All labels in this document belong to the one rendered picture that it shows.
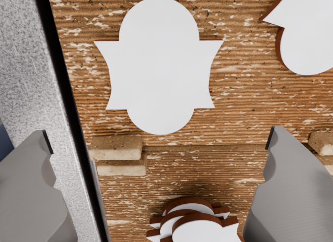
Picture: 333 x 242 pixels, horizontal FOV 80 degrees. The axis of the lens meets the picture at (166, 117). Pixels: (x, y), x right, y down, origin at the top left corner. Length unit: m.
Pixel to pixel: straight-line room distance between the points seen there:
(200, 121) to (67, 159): 0.20
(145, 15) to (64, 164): 0.24
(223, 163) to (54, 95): 0.23
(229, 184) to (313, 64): 0.19
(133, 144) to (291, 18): 0.19
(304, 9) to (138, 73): 0.15
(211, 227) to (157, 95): 0.19
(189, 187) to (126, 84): 0.18
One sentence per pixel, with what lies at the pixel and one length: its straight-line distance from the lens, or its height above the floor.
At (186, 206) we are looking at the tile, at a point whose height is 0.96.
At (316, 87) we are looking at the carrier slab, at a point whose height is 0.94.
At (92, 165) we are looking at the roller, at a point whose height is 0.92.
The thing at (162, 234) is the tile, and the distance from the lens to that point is 0.34.
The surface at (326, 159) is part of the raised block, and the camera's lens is 0.33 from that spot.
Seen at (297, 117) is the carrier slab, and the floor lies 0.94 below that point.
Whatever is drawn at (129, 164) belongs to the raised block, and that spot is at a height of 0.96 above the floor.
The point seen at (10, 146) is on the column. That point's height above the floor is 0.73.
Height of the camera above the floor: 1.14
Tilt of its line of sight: 60 degrees down
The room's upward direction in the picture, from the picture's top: 177 degrees clockwise
